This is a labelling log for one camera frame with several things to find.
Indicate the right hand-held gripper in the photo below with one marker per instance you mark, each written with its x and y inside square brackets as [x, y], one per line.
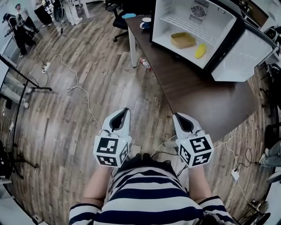
[198, 147]

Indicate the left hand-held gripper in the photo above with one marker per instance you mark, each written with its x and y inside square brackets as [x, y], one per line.
[109, 146]

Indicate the tan container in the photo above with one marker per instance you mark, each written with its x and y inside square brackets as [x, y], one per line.
[183, 40]

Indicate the white mini fridge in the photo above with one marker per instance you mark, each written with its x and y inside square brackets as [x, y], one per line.
[182, 24]

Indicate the person's left forearm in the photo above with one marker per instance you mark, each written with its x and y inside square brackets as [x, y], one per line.
[96, 186]

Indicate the person's right forearm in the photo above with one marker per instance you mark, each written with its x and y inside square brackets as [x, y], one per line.
[198, 184]

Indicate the white fridge door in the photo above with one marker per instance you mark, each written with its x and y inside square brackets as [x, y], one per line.
[243, 57]

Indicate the round fridge fan grille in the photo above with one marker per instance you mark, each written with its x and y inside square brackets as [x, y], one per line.
[198, 9]

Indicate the person's black trousers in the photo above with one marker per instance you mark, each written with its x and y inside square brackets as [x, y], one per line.
[149, 159]

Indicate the clear bottle with red label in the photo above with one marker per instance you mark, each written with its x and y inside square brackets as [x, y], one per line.
[145, 63]

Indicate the white power adapter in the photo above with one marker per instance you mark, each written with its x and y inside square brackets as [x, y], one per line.
[235, 174]

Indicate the white table leg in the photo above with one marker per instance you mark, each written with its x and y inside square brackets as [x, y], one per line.
[132, 48]

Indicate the yellow fruit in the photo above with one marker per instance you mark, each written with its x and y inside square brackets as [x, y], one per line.
[200, 51]

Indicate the person's striped shirt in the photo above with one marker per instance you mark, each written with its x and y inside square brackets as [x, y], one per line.
[149, 197]

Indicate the white power strip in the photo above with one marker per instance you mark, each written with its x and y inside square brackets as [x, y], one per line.
[46, 67]

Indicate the black office chair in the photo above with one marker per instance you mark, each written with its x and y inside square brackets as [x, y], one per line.
[119, 20]

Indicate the blue and white mug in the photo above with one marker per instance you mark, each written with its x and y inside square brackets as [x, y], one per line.
[145, 23]

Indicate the light blue flat object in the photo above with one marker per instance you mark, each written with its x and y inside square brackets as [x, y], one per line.
[128, 15]

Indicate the black tripod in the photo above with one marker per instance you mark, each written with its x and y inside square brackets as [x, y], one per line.
[255, 212]

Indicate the black stand with round top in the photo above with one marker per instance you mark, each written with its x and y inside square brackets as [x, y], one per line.
[58, 11]

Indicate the black and white device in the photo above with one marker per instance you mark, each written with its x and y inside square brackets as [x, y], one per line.
[272, 35]

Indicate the black chair frame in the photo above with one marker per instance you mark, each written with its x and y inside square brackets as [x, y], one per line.
[273, 105]

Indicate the black rolling rack frame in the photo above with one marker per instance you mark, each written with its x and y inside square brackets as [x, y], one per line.
[22, 96]

